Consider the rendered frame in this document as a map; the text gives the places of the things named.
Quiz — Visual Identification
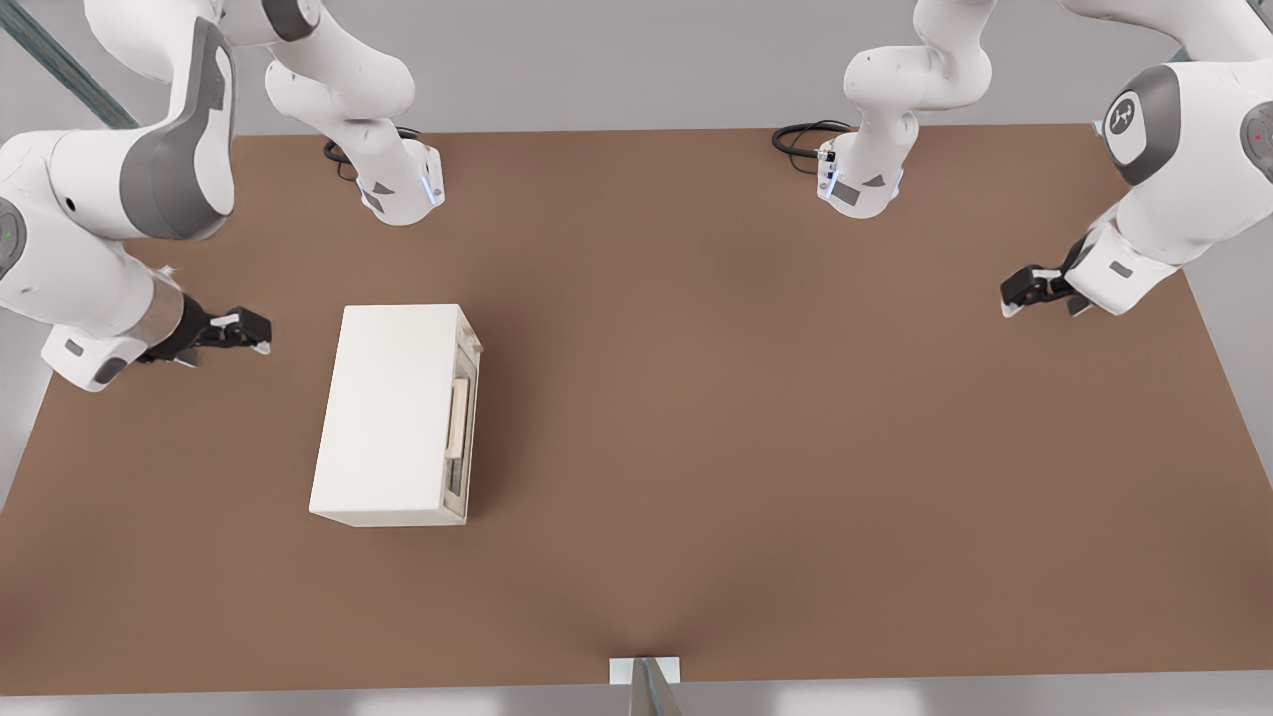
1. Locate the black cable loop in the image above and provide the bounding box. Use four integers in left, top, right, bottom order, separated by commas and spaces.
771, 120, 858, 177
323, 126, 423, 183

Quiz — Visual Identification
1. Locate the silver frame post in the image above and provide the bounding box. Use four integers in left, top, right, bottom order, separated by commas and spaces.
0, 0, 141, 131
609, 655, 683, 716

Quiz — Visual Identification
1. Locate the white oven body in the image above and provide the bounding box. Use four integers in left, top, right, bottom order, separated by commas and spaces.
309, 304, 485, 528

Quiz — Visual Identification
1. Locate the oven door with glass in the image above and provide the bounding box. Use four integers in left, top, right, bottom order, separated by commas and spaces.
439, 324, 485, 524

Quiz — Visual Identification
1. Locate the pale oven door handle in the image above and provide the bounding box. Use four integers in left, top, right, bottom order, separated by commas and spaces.
445, 377, 472, 461

